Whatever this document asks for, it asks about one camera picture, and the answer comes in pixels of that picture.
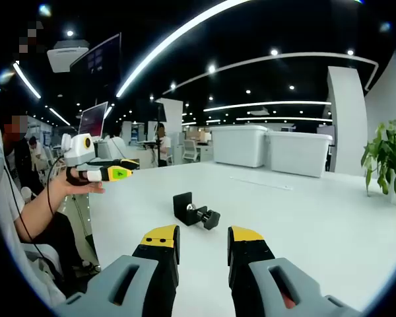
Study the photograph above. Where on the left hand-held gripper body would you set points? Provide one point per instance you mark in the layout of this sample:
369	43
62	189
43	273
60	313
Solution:
80	150

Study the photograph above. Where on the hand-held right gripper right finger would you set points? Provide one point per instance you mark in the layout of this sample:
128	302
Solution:
250	261

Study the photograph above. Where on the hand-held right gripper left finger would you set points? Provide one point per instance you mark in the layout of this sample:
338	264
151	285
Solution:
158	261

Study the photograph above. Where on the black clamp fixture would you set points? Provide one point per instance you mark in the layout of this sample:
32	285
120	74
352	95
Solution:
193	209

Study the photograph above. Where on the white desk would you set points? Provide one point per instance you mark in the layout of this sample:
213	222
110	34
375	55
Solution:
316	214

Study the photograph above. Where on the person's left hand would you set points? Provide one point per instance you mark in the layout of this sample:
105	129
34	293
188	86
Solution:
77	183

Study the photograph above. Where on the computer monitor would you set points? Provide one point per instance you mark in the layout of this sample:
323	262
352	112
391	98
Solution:
93	123

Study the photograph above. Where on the white office chair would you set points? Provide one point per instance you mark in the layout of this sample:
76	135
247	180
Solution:
191	150

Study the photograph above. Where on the person's dark trousers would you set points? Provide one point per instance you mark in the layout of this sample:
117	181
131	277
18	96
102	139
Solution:
62	241

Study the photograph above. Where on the dark hanging screen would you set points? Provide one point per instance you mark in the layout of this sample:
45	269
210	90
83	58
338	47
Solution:
97	62

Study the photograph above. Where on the white ceiling air conditioner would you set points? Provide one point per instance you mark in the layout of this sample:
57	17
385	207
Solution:
67	57

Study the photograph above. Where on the white plastic storage box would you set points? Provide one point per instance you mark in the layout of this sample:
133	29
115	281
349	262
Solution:
239	145
298	153

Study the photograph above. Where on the green potted plant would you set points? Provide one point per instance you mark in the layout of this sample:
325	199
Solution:
387	158

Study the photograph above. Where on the white square column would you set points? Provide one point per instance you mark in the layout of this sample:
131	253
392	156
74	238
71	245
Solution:
348	119

